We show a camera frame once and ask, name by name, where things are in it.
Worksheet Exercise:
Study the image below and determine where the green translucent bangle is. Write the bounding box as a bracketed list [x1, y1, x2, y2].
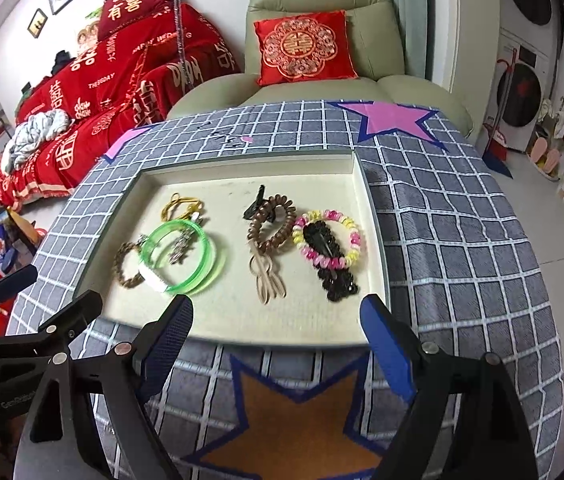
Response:
[138, 219, 217, 296]

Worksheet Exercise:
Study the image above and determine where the silver rhinestone hair clip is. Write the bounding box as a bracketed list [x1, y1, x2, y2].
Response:
[168, 210, 201, 264]

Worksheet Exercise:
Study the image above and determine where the beige hair clip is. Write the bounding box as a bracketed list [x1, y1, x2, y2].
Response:
[248, 240, 286, 304]

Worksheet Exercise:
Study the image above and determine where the black claw hair clip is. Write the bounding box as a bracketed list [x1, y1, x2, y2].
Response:
[243, 185, 362, 302]

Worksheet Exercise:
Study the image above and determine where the gold bead bracelet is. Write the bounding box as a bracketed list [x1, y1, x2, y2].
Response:
[160, 192, 206, 224]

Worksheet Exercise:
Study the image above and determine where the pink yellow bead bracelet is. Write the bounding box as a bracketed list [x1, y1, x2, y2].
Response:
[291, 208, 365, 271]

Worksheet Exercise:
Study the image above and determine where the cream jewelry tray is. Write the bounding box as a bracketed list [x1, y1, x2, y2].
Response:
[76, 150, 390, 347]

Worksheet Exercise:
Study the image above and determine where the grey checked tablecloth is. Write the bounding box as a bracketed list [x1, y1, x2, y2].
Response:
[8, 101, 563, 479]

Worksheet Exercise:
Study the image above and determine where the grey white knotted cloth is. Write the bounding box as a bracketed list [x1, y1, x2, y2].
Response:
[1, 108, 71, 174]

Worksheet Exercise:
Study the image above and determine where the red wedding bedspread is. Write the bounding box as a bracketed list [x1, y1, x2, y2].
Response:
[0, 3, 239, 209]

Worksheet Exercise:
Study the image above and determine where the small framed picture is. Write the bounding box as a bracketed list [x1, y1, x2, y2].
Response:
[27, 9, 47, 38]

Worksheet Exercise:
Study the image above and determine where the white washing machine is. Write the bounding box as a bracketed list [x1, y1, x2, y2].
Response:
[484, 29, 550, 152]

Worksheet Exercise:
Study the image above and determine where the green armchair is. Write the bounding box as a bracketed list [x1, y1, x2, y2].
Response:
[167, 0, 473, 136]

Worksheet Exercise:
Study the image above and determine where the dark red pillow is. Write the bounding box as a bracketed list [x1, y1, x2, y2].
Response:
[97, 0, 175, 41]

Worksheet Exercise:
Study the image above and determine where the red embroidered cushion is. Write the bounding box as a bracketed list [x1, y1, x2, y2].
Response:
[254, 10, 358, 87]

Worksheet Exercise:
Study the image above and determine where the brown bead bracelet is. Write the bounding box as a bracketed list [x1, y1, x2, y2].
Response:
[111, 238, 149, 290]

